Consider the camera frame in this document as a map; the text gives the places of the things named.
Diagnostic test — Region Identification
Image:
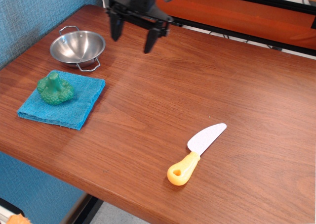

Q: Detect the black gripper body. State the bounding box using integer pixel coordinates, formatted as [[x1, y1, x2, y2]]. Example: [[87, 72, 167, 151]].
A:
[[106, 0, 173, 36]]

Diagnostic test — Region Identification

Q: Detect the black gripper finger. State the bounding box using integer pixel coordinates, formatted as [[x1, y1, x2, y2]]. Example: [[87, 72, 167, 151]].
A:
[[110, 12, 124, 42], [144, 28, 159, 53]]

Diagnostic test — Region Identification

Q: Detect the steel bowl with wire handles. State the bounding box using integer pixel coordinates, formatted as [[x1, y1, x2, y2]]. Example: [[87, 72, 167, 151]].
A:
[[50, 26, 106, 72]]

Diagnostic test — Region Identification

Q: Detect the green toy broccoli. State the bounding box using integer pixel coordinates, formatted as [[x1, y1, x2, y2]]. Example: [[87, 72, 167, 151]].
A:
[[37, 72, 75, 105]]

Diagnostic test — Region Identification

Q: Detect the blue folded cloth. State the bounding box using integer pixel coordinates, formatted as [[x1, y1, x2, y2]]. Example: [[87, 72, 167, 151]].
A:
[[17, 70, 106, 130]]

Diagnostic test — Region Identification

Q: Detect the orange object at corner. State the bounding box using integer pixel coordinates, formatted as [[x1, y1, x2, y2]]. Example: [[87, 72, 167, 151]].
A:
[[0, 199, 31, 224]]

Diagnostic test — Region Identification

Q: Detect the orange panel black frame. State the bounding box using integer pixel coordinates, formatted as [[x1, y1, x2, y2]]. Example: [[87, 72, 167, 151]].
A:
[[156, 0, 316, 55]]

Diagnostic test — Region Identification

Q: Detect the toy knife orange handle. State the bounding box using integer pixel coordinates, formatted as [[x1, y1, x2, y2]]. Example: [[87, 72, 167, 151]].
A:
[[167, 123, 227, 186]]

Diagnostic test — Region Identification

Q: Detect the black table leg frame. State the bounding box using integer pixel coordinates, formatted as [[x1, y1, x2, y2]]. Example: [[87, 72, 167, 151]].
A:
[[60, 192, 103, 224]]

